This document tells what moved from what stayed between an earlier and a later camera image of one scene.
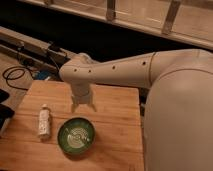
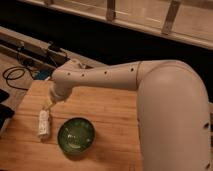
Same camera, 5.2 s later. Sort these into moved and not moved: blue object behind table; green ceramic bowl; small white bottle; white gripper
Moved: white gripper
Not moved: small white bottle; blue object behind table; green ceramic bowl
